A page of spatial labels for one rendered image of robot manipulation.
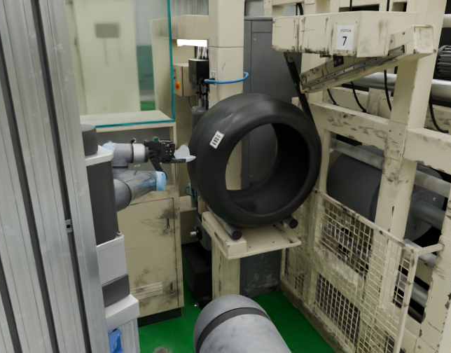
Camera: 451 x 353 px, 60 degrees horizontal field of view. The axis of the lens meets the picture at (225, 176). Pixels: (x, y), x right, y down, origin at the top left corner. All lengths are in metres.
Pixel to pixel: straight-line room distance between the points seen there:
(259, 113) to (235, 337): 1.13
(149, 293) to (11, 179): 2.03
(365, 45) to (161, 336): 1.94
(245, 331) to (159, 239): 1.81
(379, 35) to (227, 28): 0.69
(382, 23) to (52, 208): 1.23
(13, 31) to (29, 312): 0.35
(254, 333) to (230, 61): 1.49
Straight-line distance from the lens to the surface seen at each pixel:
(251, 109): 1.54
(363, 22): 1.44
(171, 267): 2.42
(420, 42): 1.48
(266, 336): 0.52
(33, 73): 0.50
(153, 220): 2.24
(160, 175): 1.45
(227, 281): 2.27
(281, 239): 1.87
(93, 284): 0.62
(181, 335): 2.55
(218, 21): 1.84
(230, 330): 0.53
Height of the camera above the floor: 1.71
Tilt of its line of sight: 20 degrees down
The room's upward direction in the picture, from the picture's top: straight up
